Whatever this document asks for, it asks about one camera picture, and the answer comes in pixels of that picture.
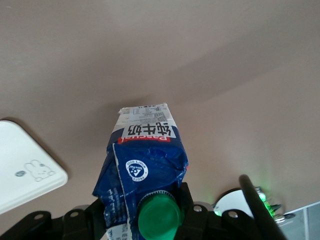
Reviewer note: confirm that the blue white milk carton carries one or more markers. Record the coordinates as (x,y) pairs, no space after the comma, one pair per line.
(147,162)

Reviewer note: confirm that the cream rabbit print tray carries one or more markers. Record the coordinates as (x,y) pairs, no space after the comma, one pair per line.
(22,172)

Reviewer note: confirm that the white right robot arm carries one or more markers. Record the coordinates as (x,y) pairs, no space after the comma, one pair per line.
(232,200)

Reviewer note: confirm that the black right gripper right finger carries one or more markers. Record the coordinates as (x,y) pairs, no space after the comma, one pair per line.
(212,225)

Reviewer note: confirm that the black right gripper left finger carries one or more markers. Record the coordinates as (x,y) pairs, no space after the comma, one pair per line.
(75,225)

